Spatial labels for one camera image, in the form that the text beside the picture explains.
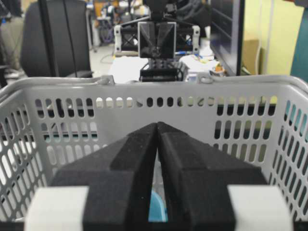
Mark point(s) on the grey plastic shopping basket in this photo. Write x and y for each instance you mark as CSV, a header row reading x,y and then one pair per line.
x,y
47,122

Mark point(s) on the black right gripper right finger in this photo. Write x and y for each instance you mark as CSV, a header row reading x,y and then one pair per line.
x,y
213,191

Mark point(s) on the black vertical pole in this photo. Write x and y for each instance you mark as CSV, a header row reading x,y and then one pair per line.
x,y
47,33

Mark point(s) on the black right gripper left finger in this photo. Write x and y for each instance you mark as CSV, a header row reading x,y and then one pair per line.
x,y
107,190

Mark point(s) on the blue dustpan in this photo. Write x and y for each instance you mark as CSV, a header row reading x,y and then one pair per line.
x,y
158,211

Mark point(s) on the dark monitor screen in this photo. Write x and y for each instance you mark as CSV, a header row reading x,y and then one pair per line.
x,y
226,33

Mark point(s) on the black grey left gripper body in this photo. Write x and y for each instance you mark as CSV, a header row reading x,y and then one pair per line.
x,y
156,40

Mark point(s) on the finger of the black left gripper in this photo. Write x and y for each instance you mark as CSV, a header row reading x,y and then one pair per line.
x,y
147,40
165,40

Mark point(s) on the black office chair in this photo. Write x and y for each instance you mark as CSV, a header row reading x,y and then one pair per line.
x,y
55,40

